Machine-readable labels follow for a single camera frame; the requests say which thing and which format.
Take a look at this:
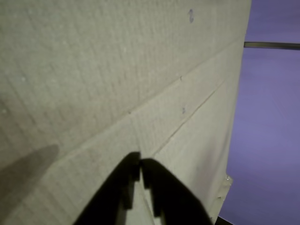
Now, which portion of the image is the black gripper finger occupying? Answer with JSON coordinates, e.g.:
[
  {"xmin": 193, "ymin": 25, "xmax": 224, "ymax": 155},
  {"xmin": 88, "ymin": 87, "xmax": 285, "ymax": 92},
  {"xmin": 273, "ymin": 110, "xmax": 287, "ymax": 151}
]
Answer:
[
  {"xmin": 139, "ymin": 158, "xmax": 213, "ymax": 225},
  {"xmin": 74, "ymin": 151, "xmax": 142, "ymax": 225}
]

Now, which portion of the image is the brown cardboard sheet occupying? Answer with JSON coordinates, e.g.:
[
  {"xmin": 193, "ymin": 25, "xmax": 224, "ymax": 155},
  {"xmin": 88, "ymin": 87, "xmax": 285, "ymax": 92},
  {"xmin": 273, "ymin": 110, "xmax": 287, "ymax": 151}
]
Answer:
[{"xmin": 0, "ymin": 0, "xmax": 253, "ymax": 225}]

